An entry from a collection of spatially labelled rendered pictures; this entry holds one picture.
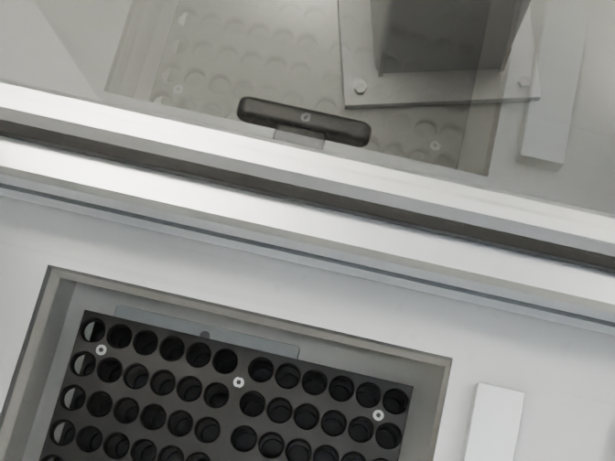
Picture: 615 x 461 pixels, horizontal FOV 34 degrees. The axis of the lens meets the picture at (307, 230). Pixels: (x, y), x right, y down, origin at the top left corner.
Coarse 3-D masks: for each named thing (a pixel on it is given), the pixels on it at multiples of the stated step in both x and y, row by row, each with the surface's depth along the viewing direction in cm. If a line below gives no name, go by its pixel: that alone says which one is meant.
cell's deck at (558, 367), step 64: (0, 256) 49; (64, 256) 49; (128, 256) 49; (192, 256) 49; (256, 256) 49; (0, 320) 48; (256, 320) 50; (320, 320) 48; (384, 320) 48; (448, 320) 48; (512, 320) 48; (0, 384) 47; (448, 384) 47; (512, 384) 47; (576, 384) 47; (0, 448) 48; (448, 448) 46; (576, 448) 46
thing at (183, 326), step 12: (120, 312) 58; (132, 312) 58; (144, 312) 58; (156, 324) 58; (168, 324) 58; (180, 324) 58; (192, 324) 58; (204, 336) 57; (216, 336) 58; (228, 336) 58; (240, 336) 58; (252, 336) 58; (264, 348) 57; (276, 348) 57; (288, 348) 57
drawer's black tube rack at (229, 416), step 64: (64, 384) 52; (128, 384) 52; (192, 384) 55; (320, 384) 55; (64, 448) 51; (128, 448) 51; (192, 448) 51; (256, 448) 51; (320, 448) 51; (384, 448) 51
